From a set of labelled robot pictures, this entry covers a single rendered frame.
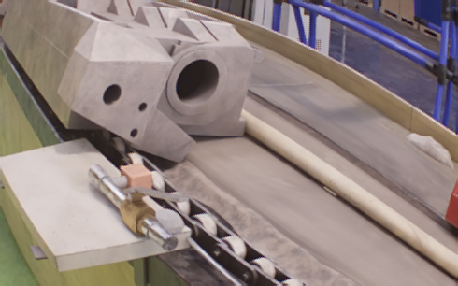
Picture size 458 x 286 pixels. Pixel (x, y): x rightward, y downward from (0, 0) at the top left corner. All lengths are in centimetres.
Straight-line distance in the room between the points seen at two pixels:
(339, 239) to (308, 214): 9
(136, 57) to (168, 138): 17
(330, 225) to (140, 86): 35
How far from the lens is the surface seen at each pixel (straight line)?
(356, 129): 134
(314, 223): 92
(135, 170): 82
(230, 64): 109
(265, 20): 315
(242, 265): 73
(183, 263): 75
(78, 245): 70
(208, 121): 110
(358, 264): 83
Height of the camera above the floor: 119
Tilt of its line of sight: 23 degrees down
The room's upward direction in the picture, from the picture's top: 7 degrees clockwise
